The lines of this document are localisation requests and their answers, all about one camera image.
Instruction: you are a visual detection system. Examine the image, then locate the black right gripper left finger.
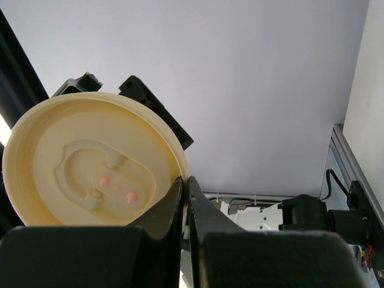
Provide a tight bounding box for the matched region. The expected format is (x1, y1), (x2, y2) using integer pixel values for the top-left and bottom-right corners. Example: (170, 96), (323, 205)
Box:
(1, 178), (184, 287)

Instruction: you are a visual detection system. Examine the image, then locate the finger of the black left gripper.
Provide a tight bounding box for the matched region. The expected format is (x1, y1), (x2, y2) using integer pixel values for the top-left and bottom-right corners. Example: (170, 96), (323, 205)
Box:
(52, 72), (103, 97)
(119, 76), (194, 150)

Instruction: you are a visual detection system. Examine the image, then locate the right aluminium frame post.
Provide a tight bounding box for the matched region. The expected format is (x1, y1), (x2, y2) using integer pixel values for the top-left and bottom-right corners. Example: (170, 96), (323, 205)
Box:
(330, 124), (383, 226)

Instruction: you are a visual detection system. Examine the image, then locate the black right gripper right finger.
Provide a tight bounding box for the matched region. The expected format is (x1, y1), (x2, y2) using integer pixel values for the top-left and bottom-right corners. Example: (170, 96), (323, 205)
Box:
(187, 176), (367, 287)

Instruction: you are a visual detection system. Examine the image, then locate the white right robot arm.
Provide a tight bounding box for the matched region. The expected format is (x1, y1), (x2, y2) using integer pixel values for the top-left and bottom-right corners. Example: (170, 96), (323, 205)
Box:
(1, 177), (383, 287)

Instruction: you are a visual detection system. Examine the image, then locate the cream round lunch box lid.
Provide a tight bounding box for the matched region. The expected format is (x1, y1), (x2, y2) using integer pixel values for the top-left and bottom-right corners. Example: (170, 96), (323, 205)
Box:
(2, 92), (190, 226)

